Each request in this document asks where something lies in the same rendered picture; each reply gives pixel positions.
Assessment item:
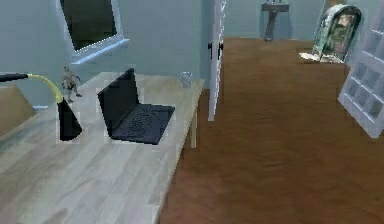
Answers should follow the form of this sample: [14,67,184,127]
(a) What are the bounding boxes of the small grey figurine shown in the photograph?
[61,66,83,104]

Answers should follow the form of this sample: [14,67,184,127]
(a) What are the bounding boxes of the white room door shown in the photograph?
[208,0,228,122]

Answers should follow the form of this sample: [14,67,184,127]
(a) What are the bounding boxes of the white cube shelf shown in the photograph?
[337,0,384,139]

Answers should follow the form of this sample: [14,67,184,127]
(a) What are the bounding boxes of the brown box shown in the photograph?
[0,83,38,137]

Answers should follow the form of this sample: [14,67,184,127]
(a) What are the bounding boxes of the pale wooden desk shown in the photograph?
[0,71,205,224]

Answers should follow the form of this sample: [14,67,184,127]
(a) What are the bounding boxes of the black laptop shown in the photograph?
[97,68,176,146]

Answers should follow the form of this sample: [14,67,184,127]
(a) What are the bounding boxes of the black yellow desk lamp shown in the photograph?
[0,72,83,142]

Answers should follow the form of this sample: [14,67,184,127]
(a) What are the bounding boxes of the white framed window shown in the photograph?
[55,0,130,65]

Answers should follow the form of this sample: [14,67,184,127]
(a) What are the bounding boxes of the clear drinking glass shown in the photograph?
[180,71,194,89]

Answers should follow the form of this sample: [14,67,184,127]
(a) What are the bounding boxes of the grey pedestal sink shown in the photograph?
[260,0,290,42]

